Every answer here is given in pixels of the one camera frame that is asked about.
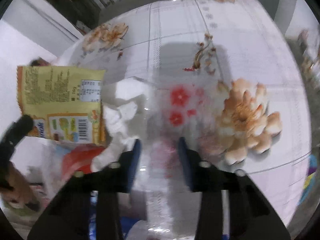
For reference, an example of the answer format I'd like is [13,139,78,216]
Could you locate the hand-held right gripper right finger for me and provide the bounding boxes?
[177,137,292,240]

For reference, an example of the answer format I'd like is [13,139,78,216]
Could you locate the clear plastic bag red flowers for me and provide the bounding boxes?
[110,76,225,233]

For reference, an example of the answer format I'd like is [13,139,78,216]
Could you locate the floral plastic tablecloth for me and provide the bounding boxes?
[59,0,313,230]

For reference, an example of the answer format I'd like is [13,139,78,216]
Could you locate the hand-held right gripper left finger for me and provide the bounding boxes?
[27,139,142,240]

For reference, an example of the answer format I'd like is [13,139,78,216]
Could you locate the white tissue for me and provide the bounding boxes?
[91,77,150,173]

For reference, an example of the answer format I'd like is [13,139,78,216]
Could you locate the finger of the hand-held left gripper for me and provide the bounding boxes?
[0,114,34,155]

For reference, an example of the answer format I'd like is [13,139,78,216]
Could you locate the person's left hand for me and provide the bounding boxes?
[0,161,37,210]

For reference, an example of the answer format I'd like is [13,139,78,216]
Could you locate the yellow snack packet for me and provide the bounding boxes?
[15,65,107,146]

